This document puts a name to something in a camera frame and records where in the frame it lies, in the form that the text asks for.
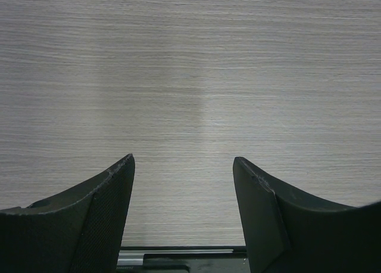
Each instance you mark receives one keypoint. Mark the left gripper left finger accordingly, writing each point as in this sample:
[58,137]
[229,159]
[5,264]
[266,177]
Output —
[77,230]

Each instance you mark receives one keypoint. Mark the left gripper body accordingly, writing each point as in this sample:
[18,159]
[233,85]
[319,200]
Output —
[183,259]

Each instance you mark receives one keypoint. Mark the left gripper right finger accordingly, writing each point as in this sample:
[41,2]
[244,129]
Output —
[289,230]

